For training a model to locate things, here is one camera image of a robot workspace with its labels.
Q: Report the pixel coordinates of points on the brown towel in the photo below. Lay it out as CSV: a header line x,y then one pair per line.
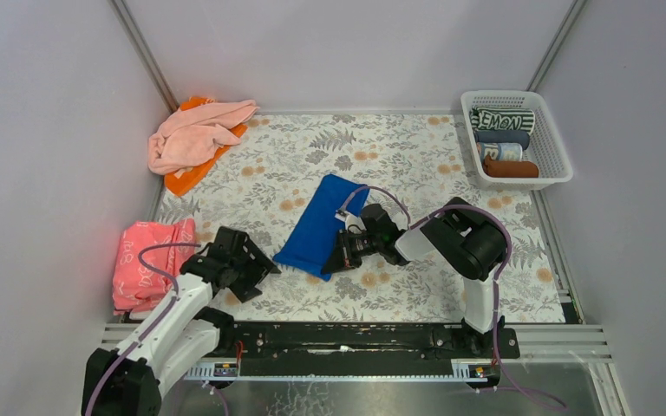
x,y
510,169

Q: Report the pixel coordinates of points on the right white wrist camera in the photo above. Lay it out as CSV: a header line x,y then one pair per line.
x,y
350,221

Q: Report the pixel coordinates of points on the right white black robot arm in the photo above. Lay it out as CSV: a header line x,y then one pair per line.
x,y
472,241

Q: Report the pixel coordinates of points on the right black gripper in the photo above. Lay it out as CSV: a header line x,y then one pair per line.
x,y
346,250

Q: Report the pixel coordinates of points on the orange blue rabbit towel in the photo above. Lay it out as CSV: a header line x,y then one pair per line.
x,y
500,151

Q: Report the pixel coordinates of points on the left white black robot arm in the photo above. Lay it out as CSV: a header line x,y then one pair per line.
x,y
133,377

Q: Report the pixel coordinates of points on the pink patterned towel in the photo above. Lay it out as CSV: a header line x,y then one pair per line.
x,y
136,288

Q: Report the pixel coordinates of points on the light pink towel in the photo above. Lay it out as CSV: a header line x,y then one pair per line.
x,y
191,137

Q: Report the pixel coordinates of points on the white plastic basket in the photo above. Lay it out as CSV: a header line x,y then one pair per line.
x,y
546,148

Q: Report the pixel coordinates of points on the striped lemon rolled towel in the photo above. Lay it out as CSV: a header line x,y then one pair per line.
x,y
502,118

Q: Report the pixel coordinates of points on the floral table mat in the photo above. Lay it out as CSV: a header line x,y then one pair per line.
x,y
415,163

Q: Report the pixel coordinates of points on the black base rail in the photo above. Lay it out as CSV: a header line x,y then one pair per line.
x,y
349,349

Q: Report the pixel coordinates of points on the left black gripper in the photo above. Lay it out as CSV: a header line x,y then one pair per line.
x,y
244,263

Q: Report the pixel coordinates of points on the dark blue rolled towel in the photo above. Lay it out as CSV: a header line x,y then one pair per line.
x,y
503,136

